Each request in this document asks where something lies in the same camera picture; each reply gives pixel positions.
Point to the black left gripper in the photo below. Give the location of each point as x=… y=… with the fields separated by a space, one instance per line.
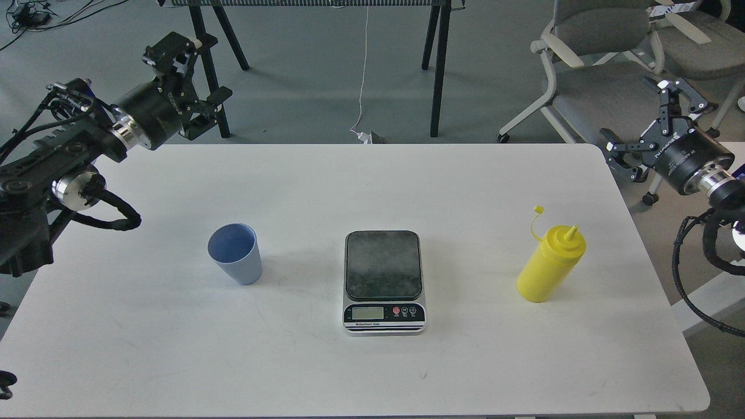
x=158 y=112

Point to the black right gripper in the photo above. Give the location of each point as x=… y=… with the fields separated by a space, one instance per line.
x=688 y=159

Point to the yellow squeeze bottle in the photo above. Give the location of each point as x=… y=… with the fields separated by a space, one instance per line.
x=554 y=258

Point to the blue plastic cup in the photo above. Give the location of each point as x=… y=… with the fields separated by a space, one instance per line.
x=234 y=248

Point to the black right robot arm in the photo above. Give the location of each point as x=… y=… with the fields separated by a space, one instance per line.
x=721 y=206

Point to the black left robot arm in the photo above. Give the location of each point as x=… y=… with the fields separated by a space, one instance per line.
x=58 y=183

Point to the digital kitchen scale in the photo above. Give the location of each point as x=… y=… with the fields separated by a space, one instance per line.
x=383 y=285

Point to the grey office chair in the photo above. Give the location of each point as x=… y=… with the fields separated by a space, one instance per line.
x=700 y=44
x=596 y=55

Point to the white side table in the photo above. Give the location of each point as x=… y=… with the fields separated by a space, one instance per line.
x=721 y=296

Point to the black trestle table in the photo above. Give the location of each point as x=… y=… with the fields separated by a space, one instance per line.
x=319 y=25

